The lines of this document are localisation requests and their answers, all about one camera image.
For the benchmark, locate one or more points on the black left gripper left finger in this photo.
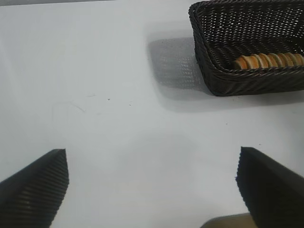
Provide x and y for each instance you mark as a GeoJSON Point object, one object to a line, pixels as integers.
{"type": "Point", "coordinates": [35, 190]}

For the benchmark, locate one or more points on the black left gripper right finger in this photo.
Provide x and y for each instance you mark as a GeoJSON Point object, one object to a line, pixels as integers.
{"type": "Point", "coordinates": [273, 194]}

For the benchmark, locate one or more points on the long striped bread loaf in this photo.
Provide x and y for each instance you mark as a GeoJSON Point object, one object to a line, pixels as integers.
{"type": "Point", "coordinates": [261, 60]}

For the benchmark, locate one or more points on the dark brown woven basket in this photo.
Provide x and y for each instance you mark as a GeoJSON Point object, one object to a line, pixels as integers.
{"type": "Point", "coordinates": [237, 31]}

